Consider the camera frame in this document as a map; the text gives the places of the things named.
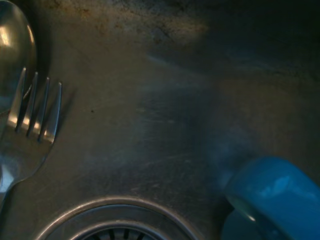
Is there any stainless steel double sink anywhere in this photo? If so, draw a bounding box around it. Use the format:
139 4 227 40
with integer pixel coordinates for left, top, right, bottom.
0 0 320 240

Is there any metal spoon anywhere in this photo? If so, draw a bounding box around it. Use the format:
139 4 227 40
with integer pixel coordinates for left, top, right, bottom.
0 0 38 116

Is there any metal drain strainer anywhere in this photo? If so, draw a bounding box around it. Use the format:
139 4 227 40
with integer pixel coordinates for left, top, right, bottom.
36 195 209 240

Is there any metal fork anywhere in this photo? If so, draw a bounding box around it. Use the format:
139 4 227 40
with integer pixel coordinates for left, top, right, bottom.
0 67 63 209

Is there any teal ceramic mug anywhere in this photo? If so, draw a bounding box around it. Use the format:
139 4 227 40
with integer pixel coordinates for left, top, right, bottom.
220 155 320 240

